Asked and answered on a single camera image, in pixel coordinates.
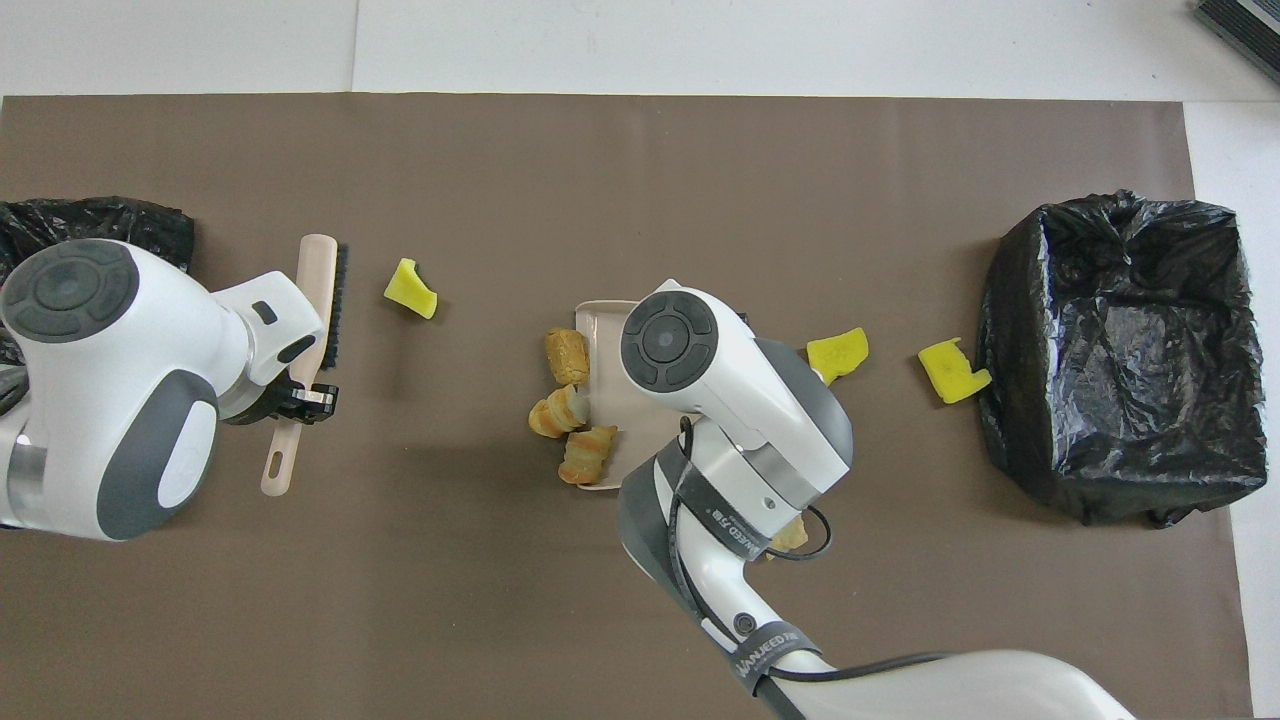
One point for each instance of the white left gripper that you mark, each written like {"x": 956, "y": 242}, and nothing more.
{"x": 275, "y": 320}

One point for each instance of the beige hand brush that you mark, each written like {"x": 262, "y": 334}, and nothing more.
{"x": 318, "y": 280}

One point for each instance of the yellow sponge piece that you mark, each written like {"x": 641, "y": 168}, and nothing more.
{"x": 410, "y": 290}
{"x": 840, "y": 355}
{"x": 950, "y": 372}

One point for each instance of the toy croissant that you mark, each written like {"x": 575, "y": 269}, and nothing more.
{"x": 560, "y": 412}
{"x": 587, "y": 455}

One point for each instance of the brown toy bread loaf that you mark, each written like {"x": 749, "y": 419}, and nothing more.
{"x": 567, "y": 356}

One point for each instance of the beige plastic dustpan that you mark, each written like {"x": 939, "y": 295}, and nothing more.
{"x": 600, "y": 330}

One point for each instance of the pale yellow foam chunk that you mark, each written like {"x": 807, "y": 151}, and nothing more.
{"x": 792, "y": 537}

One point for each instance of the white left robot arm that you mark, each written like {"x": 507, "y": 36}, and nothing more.
{"x": 120, "y": 400}

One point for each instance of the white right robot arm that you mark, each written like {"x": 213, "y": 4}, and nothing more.
{"x": 720, "y": 370}

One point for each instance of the pink bin with black bag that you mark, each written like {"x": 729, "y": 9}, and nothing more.
{"x": 100, "y": 220}

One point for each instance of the black bag-lined bin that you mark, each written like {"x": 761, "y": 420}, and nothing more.
{"x": 1120, "y": 350}

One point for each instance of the brown table mat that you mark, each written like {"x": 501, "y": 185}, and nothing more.
{"x": 700, "y": 150}

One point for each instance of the black ribbed device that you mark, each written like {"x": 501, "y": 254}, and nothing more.
{"x": 1245, "y": 25}

